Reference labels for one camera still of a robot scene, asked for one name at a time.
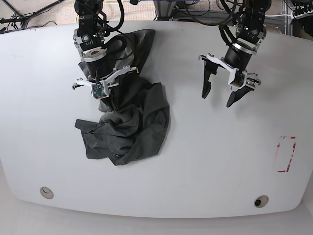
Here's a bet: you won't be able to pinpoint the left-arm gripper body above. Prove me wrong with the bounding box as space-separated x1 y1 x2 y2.
198 53 261 88

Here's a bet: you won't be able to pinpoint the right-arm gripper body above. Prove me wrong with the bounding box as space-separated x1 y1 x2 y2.
72 65 139 90

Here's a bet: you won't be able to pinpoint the dark grey T-shirt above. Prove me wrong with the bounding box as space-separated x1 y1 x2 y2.
75 29 170 166

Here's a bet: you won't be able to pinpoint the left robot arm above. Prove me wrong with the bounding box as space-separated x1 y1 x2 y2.
199 0 271 108

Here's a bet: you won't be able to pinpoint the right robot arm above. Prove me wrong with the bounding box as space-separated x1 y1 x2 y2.
72 0 138 90

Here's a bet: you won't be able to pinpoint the red tape rectangle marking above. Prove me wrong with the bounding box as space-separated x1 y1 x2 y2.
274 136 297 173

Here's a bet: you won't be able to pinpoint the white power strip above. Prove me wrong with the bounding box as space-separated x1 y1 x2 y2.
291 8 313 20

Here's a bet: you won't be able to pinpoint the black tripod legs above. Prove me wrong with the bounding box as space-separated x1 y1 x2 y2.
0 0 64 34

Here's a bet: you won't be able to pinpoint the right table grommet hole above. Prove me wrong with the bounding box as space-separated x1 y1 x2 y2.
254 195 269 208

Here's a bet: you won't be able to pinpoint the table grommet hole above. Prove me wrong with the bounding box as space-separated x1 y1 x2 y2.
40 187 54 200
254 195 269 208

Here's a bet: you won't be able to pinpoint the left table grommet hole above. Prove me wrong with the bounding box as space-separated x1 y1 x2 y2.
40 187 54 200

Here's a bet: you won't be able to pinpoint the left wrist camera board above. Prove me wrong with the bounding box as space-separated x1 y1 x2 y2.
228 70 247 89

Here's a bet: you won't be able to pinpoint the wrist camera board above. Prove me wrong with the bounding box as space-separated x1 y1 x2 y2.
228 70 247 89
91 83 109 99

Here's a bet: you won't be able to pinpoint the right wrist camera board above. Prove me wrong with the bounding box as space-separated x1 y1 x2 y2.
91 83 109 99

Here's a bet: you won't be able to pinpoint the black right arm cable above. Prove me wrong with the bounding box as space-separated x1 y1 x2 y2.
96 0 135 59

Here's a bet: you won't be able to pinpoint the aluminium frame base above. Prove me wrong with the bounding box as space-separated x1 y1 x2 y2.
153 0 293 36

